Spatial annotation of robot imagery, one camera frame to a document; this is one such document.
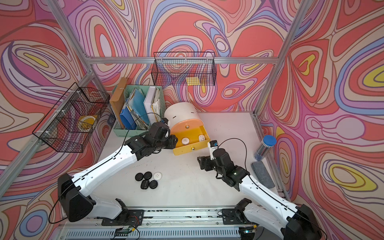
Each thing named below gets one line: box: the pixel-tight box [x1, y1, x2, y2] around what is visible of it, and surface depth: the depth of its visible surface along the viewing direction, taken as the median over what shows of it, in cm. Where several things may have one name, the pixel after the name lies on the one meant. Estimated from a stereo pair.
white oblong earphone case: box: [199, 134, 206, 142], surface depth 92 cm
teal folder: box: [132, 88, 150, 125], surface depth 95 cm
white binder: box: [143, 86, 161, 124], surface depth 95 cm
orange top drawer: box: [171, 119, 204, 135], surface depth 86 cm
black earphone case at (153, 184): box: [149, 180, 158, 189], surface depth 85 cm
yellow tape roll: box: [78, 115, 98, 133], surface depth 80 cm
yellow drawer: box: [170, 125, 211, 156], surface depth 90 cm
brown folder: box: [109, 77, 128, 130], surface depth 87 cm
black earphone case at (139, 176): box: [135, 172, 144, 182], surface depth 88 cm
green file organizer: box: [112, 85, 166, 137], surface depth 98 cm
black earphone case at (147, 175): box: [143, 171, 153, 180], surface depth 88 cm
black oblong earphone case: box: [140, 179, 150, 190], surface depth 84 cm
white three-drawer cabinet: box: [164, 102, 204, 136], surface depth 94 cm
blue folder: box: [120, 106, 137, 130], surface depth 95 cm
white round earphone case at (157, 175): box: [153, 171, 163, 181], surface depth 88 cm
